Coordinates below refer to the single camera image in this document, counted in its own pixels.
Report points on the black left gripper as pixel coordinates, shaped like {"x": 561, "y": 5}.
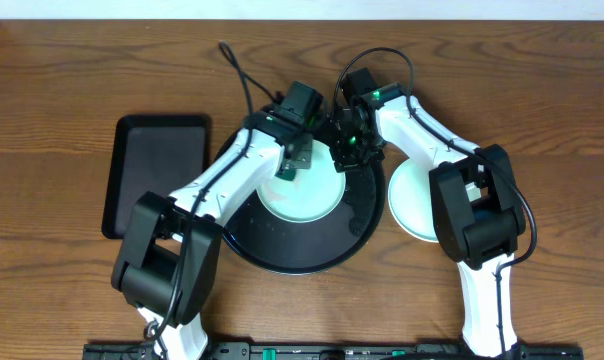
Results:
{"x": 292, "y": 163}

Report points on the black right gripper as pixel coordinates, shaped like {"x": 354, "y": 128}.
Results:
{"x": 342, "y": 162}

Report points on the green yellow sponge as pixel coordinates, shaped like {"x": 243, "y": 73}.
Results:
{"x": 286, "y": 174}

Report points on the green plate with red stain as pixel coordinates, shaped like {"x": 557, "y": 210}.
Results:
{"x": 409, "y": 200}

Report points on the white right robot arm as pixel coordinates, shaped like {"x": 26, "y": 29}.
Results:
{"x": 477, "y": 210}

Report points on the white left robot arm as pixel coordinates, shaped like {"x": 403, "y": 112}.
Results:
{"x": 167, "y": 262}

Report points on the black round tray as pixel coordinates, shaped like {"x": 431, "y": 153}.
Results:
{"x": 290, "y": 248}

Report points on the black rectangular tray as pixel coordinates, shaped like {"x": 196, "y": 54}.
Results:
{"x": 152, "y": 152}

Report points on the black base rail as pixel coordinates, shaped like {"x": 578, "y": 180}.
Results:
{"x": 246, "y": 351}

